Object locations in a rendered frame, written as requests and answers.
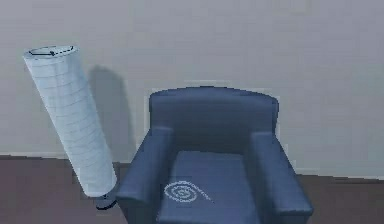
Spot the blue armchair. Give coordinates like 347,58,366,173
115,85,315,224

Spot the white cylinder floor lamp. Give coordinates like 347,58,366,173
22,44,118,211

